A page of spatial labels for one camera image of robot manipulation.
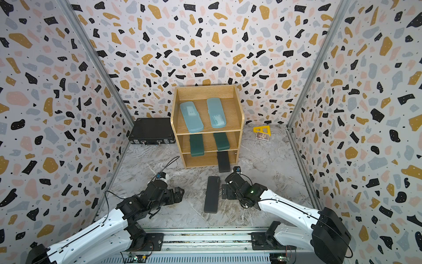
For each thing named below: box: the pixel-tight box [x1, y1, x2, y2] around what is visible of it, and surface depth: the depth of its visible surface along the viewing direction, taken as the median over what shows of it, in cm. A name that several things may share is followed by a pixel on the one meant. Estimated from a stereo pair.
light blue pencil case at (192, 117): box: [179, 101, 204, 134], surface depth 82 cm
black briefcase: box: [128, 117, 176, 146], surface depth 115 cm
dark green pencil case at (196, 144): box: [189, 133, 205, 157], surface depth 90 cm
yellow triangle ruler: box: [252, 125, 272, 137], surface depth 123 cm
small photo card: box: [255, 132, 270, 142], surface depth 115 cm
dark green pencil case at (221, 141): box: [213, 132, 231, 151], surface depth 92 cm
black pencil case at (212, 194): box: [203, 176, 221, 214], surface depth 90 cm
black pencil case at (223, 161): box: [216, 150, 231, 173], surface depth 100 cm
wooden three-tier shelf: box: [170, 84, 245, 169], surface depth 88 cm
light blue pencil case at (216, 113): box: [206, 97, 227, 129], surface depth 84 cm
